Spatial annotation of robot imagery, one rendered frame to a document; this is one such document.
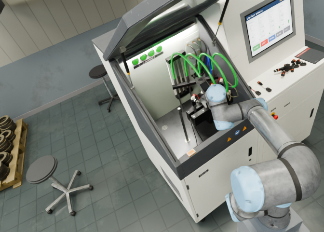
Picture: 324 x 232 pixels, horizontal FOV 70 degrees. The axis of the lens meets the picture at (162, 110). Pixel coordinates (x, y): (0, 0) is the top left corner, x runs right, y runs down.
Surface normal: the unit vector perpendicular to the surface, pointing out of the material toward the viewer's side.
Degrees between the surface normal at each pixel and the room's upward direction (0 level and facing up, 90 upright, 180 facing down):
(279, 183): 32
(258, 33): 76
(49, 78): 90
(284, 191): 52
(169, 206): 0
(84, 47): 90
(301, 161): 15
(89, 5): 90
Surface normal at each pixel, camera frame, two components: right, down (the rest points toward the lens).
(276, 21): 0.43, 0.32
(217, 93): -0.11, -0.03
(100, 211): -0.24, -0.70
